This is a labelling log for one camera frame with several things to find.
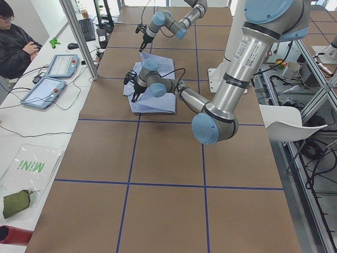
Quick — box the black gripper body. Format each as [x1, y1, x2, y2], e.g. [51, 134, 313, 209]
[123, 71, 144, 95]
[135, 23, 153, 45]

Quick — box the light blue striped shirt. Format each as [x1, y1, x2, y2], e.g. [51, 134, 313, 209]
[125, 53, 176, 113]

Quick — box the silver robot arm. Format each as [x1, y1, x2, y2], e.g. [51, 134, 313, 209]
[124, 1, 311, 144]
[135, 0, 207, 52]

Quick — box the black keyboard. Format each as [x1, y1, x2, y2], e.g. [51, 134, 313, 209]
[78, 18, 96, 42]

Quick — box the black computer mouse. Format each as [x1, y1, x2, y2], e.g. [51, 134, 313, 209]
[67, 43, 79, 50]

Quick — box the far teach pendant tablet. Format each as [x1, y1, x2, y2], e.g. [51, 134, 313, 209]
[45, 54, 79, 79]

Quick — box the teach pendant tablet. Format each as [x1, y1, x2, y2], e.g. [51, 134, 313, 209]
[20, 77, 66, 110]
[45, 54, 79, 79]

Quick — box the green plastic clamp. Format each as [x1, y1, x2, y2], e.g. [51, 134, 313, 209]
[49, 37, 61, 49]

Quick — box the near teach pendant tablet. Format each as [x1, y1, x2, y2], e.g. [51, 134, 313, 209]
[20, 77, 66, 110]

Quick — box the person in black jacket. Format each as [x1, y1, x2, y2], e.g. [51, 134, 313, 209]
[1, 1, 42, 79]

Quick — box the clear plastic bag green print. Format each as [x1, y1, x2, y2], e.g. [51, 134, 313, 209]
[1, 144, 64, 196]

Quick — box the white mug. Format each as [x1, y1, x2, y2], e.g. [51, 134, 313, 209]
[282, 62, 301, 79]

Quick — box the green folded cloth pouch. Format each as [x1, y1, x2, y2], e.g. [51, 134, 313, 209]
[3, 190, 34, 219]

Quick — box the red bottle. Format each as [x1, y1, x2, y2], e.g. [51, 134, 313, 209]
[1, 225, 33, 246]

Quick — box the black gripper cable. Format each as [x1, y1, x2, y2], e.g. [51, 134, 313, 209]
[157, 67, 186, 87]

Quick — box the aluminium frame post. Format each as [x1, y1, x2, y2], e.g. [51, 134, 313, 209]
[59, 0, 98, 81]

